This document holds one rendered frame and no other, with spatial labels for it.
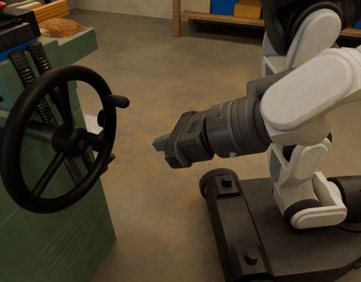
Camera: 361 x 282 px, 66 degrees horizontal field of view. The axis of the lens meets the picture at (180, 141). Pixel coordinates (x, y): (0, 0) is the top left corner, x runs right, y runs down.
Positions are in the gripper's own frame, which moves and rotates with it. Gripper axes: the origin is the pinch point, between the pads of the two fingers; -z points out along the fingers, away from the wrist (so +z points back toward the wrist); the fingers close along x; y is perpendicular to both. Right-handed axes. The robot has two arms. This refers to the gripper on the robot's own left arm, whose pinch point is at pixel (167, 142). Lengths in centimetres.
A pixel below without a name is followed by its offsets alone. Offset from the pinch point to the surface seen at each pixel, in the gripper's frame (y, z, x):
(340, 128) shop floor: -114, 10, 136
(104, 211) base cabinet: -33, -60, 11
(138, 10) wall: 2, -208, 323
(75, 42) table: 21.5, -27.8, 22.5
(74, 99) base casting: 9.9, -34.9, 15.8
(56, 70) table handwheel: 20.5, -8.9, -2.5
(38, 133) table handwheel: 12.6, -21.5, -5.8
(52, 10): 32, -39, 34
